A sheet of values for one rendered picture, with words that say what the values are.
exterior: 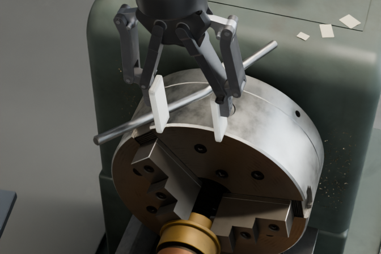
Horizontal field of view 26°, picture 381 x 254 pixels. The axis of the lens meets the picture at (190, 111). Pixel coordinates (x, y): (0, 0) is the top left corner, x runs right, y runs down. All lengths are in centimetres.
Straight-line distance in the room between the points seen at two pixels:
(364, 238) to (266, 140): 79
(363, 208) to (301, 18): 77
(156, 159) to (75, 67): 191
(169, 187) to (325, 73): 29
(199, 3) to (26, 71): 227
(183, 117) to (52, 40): 206
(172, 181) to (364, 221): 84
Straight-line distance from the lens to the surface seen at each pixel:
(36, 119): 292
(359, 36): 129
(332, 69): 126
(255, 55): 116
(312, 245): 150
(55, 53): 315
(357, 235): 193
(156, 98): 97
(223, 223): 121
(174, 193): 120
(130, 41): 92
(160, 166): 119
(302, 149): 123
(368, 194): 201
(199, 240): 118
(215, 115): 95
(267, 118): 119
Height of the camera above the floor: 209
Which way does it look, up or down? 46 degrees down
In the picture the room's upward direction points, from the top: straight up
